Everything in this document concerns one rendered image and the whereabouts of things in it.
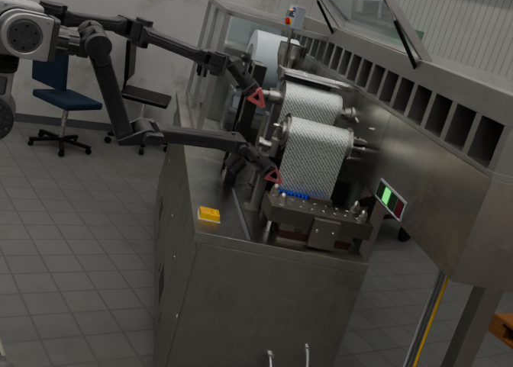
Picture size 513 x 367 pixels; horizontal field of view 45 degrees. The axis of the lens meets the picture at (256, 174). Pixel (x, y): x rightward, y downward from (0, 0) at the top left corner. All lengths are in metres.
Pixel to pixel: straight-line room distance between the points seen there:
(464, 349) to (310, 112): 1.15
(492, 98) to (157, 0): 4.91
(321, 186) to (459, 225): 0.82
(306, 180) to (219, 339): 0.69
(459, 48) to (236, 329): 4.22
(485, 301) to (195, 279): 0.97
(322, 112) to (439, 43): 3.67
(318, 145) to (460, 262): 0.86
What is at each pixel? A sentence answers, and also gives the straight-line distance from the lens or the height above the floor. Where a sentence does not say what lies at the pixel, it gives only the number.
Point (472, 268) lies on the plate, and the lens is 1.80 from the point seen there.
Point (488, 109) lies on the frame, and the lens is 1.82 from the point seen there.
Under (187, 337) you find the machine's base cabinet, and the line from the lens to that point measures 2.39.
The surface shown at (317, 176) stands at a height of 1.12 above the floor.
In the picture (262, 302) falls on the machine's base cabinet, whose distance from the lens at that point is 2.34.
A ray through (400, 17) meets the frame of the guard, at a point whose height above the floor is 1.77.
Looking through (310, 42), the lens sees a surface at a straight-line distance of 3.40.
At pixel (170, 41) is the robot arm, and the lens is 2.45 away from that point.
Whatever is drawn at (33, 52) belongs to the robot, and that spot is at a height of 1.41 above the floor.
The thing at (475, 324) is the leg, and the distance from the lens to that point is 2.00.
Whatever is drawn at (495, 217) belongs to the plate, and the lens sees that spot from 1.77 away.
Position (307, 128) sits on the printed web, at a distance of 2.40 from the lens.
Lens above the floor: 1.73
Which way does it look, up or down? 16 degrees down
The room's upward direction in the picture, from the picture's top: 16 degrees clockwise
